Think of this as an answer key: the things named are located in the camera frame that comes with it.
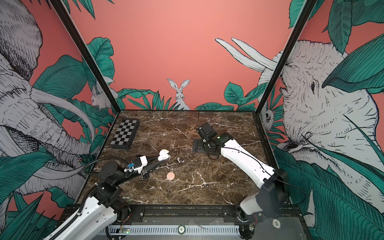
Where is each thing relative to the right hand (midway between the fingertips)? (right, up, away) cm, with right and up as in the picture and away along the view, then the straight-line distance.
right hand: (199, 147), depth 79 cm
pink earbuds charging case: (-17, -18, +7) cm, 25 cm away
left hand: (-17, -2, -16) cm, 23 cm away
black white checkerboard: (-51, +6, +22) cm, 56 cm away
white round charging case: (-15, -1, -17) cm, 23 cm away
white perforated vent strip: (-13, -38, -9) cm, 41 cm away
